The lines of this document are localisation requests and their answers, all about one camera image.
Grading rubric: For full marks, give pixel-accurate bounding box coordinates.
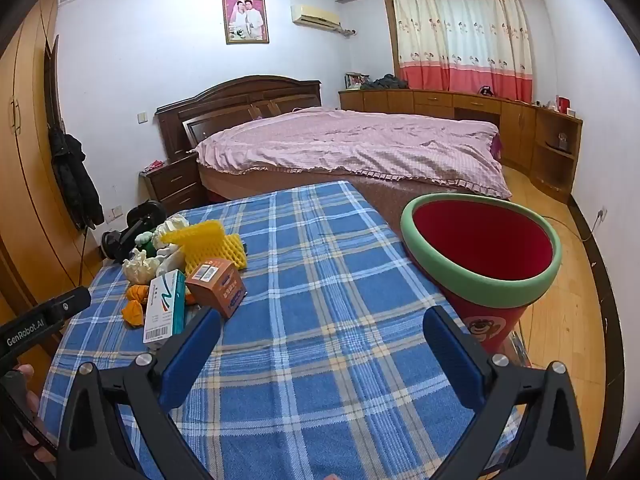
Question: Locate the pink checked quilt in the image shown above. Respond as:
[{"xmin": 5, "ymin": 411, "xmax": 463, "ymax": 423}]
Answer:
[{"xmin": 189, "ymin": 107, "xmax": 513, "ymax": 200}]

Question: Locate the white green medicine box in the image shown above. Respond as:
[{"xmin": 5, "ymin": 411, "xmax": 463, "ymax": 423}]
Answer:
[{"xmin": 143, "ymin": 269, "xmax": 187, "ymax": 345}]

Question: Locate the red bin with green rim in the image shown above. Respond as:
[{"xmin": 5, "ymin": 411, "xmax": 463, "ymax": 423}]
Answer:
[{"xmin": 400, "ymin": 192, "xmax": 563, "ymax": 356}]

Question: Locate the yellow foam net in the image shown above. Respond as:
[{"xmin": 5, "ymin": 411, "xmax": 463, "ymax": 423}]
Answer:
[
  {"xmin": 220, "ymin": 234, "xmax": 249, "ymax": 272},
  {"xmin": 160, "ymin": 219, "xmax": 227, "ymax": 276}
]

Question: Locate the framed wall photo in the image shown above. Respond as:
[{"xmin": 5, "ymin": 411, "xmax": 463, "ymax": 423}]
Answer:
[{"xmin": 222, "ymin": 0, "xmax": 270, "ymax": 45}]

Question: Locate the dark wooden headboard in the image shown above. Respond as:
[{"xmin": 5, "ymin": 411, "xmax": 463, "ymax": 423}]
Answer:
[{"xmin": 155, "ymin": 75, "xmax": 322, "ymax": 161}]

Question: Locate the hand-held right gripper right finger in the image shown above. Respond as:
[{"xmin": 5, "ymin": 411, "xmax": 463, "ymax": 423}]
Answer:
[{"xmin": 422, "ymin": 305, "xmax": 587, "ymax": 480}]

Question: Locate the dark clothes pile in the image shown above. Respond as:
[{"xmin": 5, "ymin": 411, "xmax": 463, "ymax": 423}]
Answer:
[{"xmin": 361, "ymin": 74, "xmax": 412, "ymax": 92}]

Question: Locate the floor cable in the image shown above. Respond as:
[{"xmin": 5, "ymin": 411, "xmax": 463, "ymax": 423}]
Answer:
[{"xmin": 542, "ymin": 215, "xmax": 601, "ymax": 242}]

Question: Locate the orange cardboard box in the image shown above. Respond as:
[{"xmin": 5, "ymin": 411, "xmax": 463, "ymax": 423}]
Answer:
[{"xmin": 186, "ymin": 258, "xmax": 248, "ymax": 320}]

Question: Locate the black jacket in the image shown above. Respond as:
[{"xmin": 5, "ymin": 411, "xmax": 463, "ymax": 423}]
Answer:
[{"xmin": 47, "ymin": 120, "xmax": 105, "ymax": 231}]

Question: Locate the wall air conditioner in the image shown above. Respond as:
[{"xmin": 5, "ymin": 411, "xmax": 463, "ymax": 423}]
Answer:
[{"xmin": 291, "ymin": 4, "xmax": 343, "ymax": 28}]

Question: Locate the cream and red curtain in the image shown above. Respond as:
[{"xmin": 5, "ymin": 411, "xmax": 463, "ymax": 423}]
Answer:
[{"xmin": 392, "ymin": 0, "xmax": 535, "ymax": 103}]

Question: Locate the blue plaid cloth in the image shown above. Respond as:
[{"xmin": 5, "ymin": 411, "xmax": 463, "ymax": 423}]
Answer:
[{"xmin": 42, "ymin": 180, "xmax": 523, "ymax": 480}]

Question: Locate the dark wooden nightstand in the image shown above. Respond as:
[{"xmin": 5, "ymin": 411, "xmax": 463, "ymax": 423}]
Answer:
[{"xmin": 139, "ymin": 152, "xmax": 206, "ymax": 216}]

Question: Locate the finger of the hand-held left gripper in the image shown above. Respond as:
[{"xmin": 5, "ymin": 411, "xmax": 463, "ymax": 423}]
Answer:
[{"xmin": 46, "ymin": 286, "xmax": 92, "ymax": 332}]

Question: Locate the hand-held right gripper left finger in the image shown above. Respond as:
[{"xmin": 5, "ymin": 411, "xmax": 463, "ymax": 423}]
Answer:
[{"xmin": 56, "ymin": 307, "xmax": 223, "ymax": 480}]

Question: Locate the wooden corner shelf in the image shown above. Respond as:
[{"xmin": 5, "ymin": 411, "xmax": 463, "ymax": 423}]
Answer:
[{"xmin": 530, "ymin": 105, "xmax": 584, "ymax": 203}]

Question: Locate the wooden wardrobe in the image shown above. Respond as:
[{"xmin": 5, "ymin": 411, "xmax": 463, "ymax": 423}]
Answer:
[{"xmin": 0, "ymin": 0, "xmax": 106, "ymax": 361}]

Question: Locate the brown bed base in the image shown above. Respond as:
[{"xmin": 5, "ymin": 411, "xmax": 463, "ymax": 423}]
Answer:
[{"xmin": 197, "ymin": 160, "xmax": 511, "ymax": 241}]

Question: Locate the wooden cabinet desk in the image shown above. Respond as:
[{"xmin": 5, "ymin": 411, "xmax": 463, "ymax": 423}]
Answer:
[{"xmin": 338, "ymin": 87, "xmax": 538, "ymax": 173}]

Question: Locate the person's left hand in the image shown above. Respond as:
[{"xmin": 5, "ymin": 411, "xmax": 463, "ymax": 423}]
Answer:
[{"xmin": 10, "ymin": 364, "xmax": 57, "ymax": 463}]

